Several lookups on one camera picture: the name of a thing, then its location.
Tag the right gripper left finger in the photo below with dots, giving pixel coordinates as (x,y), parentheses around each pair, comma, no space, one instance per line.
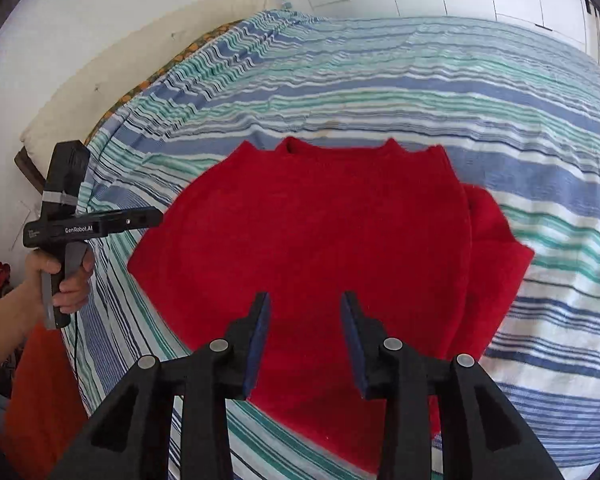
(128,436)

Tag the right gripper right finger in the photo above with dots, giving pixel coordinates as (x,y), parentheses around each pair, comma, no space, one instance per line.
(483,435)

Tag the red knit sweater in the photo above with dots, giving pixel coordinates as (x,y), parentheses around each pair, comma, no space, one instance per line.
(430,256)

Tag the person's left forearm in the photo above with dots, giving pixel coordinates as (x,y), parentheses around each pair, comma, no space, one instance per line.
(20,310)

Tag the red cloth on floor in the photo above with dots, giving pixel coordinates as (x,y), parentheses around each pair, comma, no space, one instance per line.
(45,412)

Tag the cream mattress edge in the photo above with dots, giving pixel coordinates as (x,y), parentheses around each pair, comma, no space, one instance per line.
(74,110)

